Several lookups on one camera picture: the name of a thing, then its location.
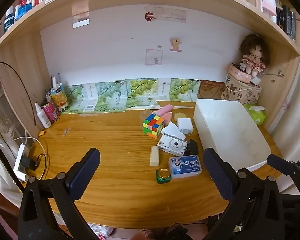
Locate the colourful puzzle cube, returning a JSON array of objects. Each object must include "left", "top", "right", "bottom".
[{"left": 142, "top": 113, "right": 165, "bottom": 139}]

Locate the green bottle with gold cap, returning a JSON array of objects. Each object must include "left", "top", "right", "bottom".
[{"left": 155, "top": 169, "right": 171, "bottom": 184}]

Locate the red can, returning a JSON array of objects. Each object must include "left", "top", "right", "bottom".
[{"left": 41, "top": 100, "right": 59, "bottom": 123}]

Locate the green tissue pack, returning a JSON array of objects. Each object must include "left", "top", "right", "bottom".
[{"left": 244, "top": 104, "right": 268, "bottom": 125}]

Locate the printed fabric bag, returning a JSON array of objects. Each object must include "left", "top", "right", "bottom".
[{"left": 220, "top": 72, "right": 262, "bottom": 105}]

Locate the black power adapter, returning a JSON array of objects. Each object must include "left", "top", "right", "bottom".
[{"left": 184, "top": 139, "right": 199, "bottom": 157}]

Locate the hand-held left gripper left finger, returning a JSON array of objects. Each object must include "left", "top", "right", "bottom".
[{"left": 17, "top": 148, "right": 101, "bottom": 240}]

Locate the blue label floss box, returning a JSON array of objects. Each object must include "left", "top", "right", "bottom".
[{"left": 168, "top": 154, "right": 202, "bottom": 179}]

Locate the white cable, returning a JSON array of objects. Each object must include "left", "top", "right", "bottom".
[{"left": 0, "top": 136, "right": 47, "bottom": 155}]

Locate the grape printed cardboard sheet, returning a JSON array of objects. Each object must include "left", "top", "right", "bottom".
[
  {"left": 125, "top": 78, "right": 159, "bottom": 110},
  {"left": 62, "top": 83, "right": 98, "bottom": 113},
  {"left": 84, "top": 81, "right": 127, "bottom": 112},
  {"left": 158, "top": 77, "right": 200, "bottom": 102}
]

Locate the white plastic cover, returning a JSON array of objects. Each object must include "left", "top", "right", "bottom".
[{"left": 161, "top": 122, "right": 187, "bottom": 139}]

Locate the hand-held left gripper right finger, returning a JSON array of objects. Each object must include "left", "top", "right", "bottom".
[{"left": 203, "top": 148, "right": 286, "bottom": 240}]

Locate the white spray bottle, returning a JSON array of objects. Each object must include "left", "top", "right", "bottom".
[{"left": 35, "top": 103, "right": 52, "bottom": 129}]

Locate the black plug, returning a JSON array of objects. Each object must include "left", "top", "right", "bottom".
[{"left": 21, "top": 155, "right": 40, "bottom": 171}]

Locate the white compact camera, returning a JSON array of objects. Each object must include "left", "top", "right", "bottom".
[{"left": 157, "top": 134, "right": 188, "bottom": 156}]

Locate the orange carton pen holder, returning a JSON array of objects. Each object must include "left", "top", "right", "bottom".
[{"left": 51, "top": 84, "right": 68, "bottom": 113}]

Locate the brown cardboard box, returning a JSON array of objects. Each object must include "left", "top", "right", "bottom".
[{"left": 197, "top": 80, "right": 225, "bottom": 100}]

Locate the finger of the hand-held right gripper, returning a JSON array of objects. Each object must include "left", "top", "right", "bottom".
[{"left": 267, "top": 154, "right": 300, "bottom": 188}]

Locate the black cable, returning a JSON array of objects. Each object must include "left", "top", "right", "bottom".
[{"left": 0, "top": 62, "right": 38, "bottom": 127}]

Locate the bear wall sticker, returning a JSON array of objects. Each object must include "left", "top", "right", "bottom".
[{"left": 170, "top": 38, "right": 182, "bottom": 52}]

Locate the brown haired rag doll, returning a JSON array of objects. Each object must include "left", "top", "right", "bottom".
[{"left": 240, "top": 34, "right": 270, "bottom": 78}]

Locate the pink round box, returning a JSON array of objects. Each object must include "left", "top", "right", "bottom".
[{"left": 227, "top": 63, "right": 259, "bottom": 83}]

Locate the white power strip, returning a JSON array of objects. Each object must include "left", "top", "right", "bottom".
[{"left": 14, "top": 144, "right": 32, "bottom": 182}]

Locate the white charger plug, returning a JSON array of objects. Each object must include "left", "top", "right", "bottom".
[{"left": 177, "top": 118, "right": 194, "bottom": 134}]

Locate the white plastic bin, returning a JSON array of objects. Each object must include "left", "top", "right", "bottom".
[{"left": 193, "top": 99, "right": 272, "bottom": 172}]

